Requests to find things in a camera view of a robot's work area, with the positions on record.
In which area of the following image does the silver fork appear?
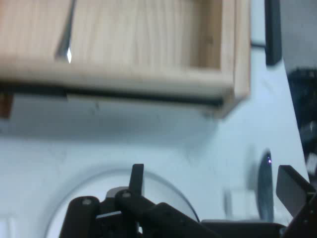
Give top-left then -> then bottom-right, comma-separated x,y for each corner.
54,0 -> 76,64

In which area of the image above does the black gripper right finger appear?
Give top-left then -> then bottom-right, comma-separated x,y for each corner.
275,165 -> 317,238

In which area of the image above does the silver table knife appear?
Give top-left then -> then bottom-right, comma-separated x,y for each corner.
256,148 -> 274,220

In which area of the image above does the light wooden drawer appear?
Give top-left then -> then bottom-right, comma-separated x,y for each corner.
0,0 -> 251,118

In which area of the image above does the white plate with black rim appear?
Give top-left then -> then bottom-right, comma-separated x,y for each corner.
44,168 -> 200,238

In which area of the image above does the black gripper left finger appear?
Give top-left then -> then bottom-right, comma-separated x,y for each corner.
59,163 -> 216,238

